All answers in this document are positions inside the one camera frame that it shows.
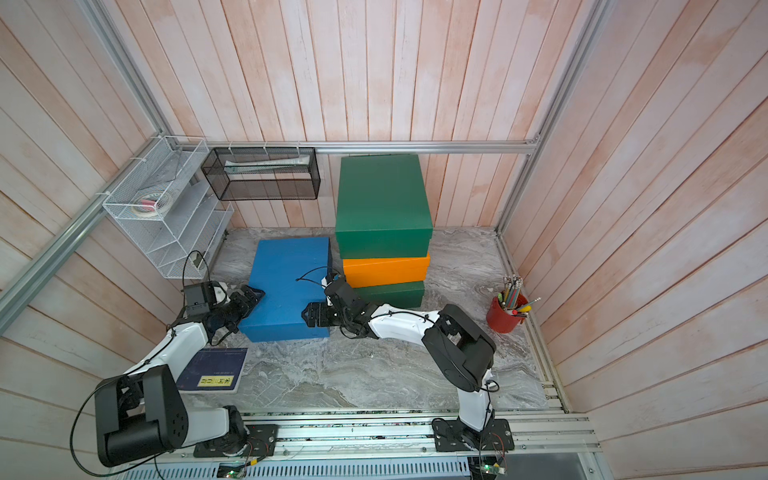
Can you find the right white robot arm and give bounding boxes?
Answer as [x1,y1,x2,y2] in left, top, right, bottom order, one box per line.
[301,277,514,453]

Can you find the red pen cup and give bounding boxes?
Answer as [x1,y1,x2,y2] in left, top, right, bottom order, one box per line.
[486,293,528,334]

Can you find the paper in mesh basket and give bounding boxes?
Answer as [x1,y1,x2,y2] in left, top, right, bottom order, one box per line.
[224,155,311,175]

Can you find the black mesh wall basket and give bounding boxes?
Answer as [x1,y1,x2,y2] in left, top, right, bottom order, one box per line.
[201,146,321,201]

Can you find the orange shoebox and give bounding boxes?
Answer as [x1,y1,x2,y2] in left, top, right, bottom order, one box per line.
[342,254,431,288]

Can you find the dark blue notebook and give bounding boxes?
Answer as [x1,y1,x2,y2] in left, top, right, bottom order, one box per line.
[176,348,248,393]

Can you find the blue shoebox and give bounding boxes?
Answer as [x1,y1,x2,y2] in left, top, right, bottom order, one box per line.
[239,237,332,343]

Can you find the tape roll in shelf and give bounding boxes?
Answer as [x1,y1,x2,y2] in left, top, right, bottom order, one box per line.
[130,191,174,218]

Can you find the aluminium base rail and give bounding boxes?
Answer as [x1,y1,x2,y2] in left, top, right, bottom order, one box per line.
[104,407,601,480]

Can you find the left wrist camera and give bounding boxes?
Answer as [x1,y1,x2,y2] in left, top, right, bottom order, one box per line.
[211,281,227,302]

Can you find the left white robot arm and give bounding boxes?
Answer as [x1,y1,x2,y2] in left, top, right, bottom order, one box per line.
[93,281,265,467]

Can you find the white wire wall shelf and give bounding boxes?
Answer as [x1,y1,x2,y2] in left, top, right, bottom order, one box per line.
[103,136,234,281]

